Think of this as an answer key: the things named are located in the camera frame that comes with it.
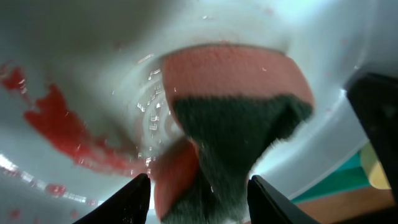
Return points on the light blue plate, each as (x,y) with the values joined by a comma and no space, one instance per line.
(83,107)

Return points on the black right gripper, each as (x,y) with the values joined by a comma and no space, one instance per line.
(374,100)

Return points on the pink green sponge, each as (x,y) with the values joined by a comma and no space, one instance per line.
(232,102)

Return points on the yellow-green plate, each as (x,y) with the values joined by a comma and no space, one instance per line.
(373,168)

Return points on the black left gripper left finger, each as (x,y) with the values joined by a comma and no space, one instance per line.
(130,205)

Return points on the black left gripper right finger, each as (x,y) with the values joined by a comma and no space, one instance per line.
(268,206)

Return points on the blue plastic tray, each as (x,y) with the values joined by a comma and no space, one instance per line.
(350,176)

